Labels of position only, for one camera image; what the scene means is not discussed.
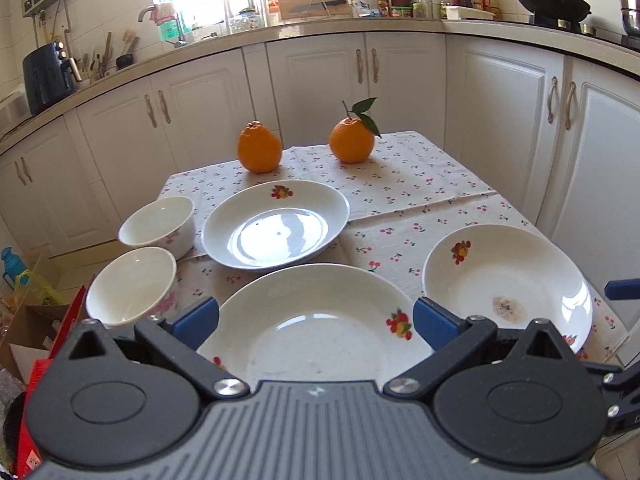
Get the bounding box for cherry print tablecloth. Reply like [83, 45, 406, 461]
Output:
[155, 130, 629, 366]

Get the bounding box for cardboard box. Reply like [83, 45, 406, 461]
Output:
[1, 246, 68, 382]

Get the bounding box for white bowl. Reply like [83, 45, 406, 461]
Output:
[86, 247, 179, 327]
[118, 196, 195, 259]

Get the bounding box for orange without leaf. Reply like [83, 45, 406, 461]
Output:
[238, 120, 283, 174]

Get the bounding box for black air fryer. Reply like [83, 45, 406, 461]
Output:
[23, 40, 81, 116]

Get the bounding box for chrome kitchen faucet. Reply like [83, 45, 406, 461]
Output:
[138, 2, 188, 48]

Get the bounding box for dark soy sauce bottle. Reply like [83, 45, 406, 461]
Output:
[378, 0, 392, 18]

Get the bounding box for steel pot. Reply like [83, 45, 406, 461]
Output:
[618, 0, 640, 37]

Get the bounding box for red carton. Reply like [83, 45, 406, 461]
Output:
[13, 284, 89, 478]

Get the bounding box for white plate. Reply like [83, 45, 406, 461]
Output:
[198, 263, 433, 387]
[422, 224, 592, 352]
[201, 180, 350, 271]

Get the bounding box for orange with green leaves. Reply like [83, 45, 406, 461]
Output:
[329, 96, 382, 164]

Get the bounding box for black wok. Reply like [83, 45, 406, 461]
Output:
[518, 0, 591, 23]

